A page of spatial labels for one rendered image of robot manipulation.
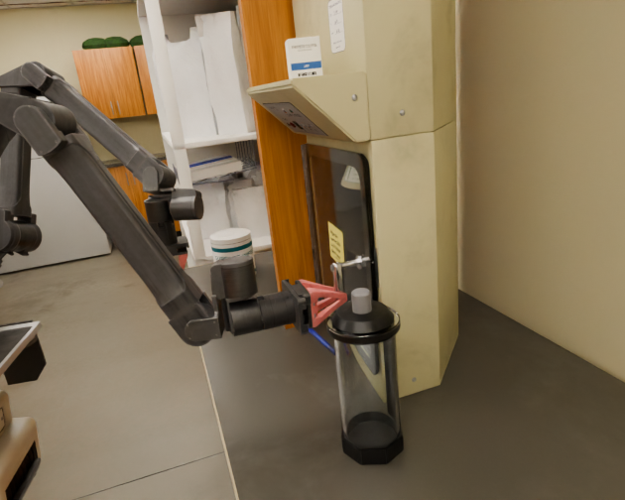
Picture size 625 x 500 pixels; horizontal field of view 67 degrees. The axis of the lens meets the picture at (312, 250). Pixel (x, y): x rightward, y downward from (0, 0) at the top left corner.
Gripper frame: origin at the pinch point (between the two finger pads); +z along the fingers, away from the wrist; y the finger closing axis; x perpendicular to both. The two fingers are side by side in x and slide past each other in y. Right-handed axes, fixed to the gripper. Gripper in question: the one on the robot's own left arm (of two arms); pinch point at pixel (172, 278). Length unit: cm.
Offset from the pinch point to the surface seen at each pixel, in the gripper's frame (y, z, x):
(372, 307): 27, -9, -55
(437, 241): 44, -14, -46
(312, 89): 24, -40, -46
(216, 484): 1, 111, 50
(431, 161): 43, -28, -46
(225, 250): 17.1, 4.9, 28.9
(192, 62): 23, -54, 94
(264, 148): 24.3, -28.9, -8.7
